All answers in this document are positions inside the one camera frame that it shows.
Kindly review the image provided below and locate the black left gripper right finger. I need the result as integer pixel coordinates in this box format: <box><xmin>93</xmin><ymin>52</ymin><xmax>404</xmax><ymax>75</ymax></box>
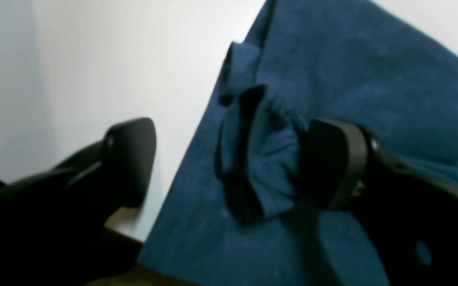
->
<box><xmin>301</xmin><ymin>118</ymin><xmax>458</xmax><ymax>286</ymax></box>

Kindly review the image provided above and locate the navy blue t-shirt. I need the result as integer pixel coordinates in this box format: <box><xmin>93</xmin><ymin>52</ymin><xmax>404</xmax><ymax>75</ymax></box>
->
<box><xmin>138</xmin><ymin>0</ymin><xmax>458</xmax><ymax>286</ymax></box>

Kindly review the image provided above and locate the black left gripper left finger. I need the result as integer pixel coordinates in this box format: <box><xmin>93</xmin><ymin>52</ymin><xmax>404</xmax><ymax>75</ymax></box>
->
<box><xmin>0</xmin><ymin>118</ymin><xmax>157</xmax><ymax>286</ymax></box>

